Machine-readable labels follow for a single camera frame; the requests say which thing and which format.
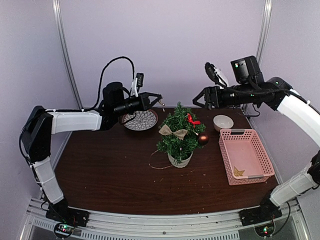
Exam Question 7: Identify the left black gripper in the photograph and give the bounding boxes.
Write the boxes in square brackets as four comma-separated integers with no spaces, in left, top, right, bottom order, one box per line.
[114,92,162,117]

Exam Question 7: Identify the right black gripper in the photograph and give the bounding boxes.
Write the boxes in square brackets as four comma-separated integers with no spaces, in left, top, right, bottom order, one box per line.
[192,81,256,111]

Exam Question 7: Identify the small silver bell ornament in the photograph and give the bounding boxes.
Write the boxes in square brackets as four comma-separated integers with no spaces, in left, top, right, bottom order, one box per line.
[159,100,166,112]

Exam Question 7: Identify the red ribbon bow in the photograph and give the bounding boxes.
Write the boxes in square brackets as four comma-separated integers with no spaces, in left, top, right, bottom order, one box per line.
[186,113,202,129]

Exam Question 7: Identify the small green christmas tree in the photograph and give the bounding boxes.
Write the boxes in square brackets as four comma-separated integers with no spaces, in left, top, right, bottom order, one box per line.
[156,102,206,168]

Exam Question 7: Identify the red burlap bow ornament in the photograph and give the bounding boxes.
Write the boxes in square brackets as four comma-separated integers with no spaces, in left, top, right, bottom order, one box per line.
[158,124,188,141]

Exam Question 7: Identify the red bauble ornament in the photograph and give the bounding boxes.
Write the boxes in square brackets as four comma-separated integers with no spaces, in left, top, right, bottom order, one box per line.
[197,132,209,146]

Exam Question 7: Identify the fairy light wire string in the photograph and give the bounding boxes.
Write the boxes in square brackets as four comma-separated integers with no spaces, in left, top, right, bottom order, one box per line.
[148,149,183,170]

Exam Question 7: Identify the gold star ornament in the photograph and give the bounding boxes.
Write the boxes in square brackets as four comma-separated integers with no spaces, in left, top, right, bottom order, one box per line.
[233,166,245,177]

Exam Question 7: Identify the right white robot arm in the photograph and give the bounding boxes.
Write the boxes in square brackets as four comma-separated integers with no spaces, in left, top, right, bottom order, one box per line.
[210,55,320,212]

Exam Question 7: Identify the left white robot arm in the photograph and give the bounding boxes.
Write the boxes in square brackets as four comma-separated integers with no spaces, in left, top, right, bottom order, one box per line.
[19,79,163,222]

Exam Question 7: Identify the patterned ceramic plate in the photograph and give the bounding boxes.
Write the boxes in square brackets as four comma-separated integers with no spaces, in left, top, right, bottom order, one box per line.
[121,109,159,131]

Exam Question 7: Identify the white ceramic bowl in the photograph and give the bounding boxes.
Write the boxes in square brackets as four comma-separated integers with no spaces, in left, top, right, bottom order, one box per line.
[212,115,234,132]

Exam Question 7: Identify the pink plastic basket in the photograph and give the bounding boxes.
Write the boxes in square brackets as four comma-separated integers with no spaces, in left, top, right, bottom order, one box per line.
[218,128,275,186]

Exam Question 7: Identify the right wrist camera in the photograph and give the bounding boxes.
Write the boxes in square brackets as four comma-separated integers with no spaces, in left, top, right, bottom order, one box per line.
[204,62,229,89]

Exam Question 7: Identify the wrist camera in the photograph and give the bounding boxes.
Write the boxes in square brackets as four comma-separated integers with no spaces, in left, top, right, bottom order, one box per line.
[204,62,229,89]
[129,72,144,97]

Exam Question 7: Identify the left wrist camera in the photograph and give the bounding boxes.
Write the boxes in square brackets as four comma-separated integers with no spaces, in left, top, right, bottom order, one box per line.
[129,72,144,97]

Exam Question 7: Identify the right aluminium frame post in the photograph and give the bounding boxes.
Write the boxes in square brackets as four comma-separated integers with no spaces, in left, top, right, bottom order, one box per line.
[256,0,273,66]

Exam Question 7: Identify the aluminium frame post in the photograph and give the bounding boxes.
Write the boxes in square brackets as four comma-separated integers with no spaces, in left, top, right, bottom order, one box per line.
[256,0,273,66]
[52,0,83,109]

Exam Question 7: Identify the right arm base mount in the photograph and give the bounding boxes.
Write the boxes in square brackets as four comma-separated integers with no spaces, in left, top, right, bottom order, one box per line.
[238,207,283,227]

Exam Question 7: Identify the left aluminium frame post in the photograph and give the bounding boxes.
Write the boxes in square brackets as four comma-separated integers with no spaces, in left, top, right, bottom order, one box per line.
[52,0,83,109]

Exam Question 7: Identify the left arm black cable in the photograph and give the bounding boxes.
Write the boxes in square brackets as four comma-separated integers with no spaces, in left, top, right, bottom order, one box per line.
[18,56,136,156]

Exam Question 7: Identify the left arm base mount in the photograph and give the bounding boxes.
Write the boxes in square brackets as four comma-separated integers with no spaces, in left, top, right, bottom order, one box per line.
[45,208,90,227]

